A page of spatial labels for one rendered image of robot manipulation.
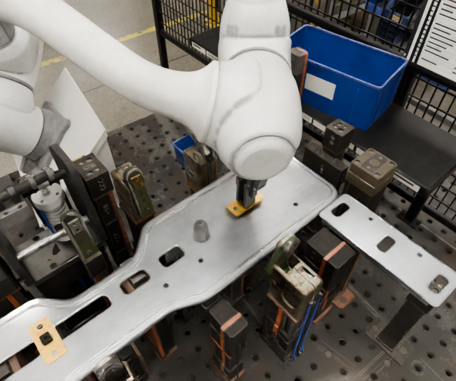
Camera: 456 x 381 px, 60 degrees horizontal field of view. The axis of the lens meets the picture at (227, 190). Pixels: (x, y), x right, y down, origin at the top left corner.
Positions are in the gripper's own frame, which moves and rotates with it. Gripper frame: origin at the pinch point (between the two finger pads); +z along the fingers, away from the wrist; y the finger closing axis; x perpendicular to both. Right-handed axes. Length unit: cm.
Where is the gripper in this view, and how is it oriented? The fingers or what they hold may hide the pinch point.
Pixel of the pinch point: (246, 190)
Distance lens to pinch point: 84.7
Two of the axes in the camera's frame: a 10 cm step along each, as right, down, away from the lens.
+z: 0.0, 6.5, 7.6
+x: 7.6, -4.9, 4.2
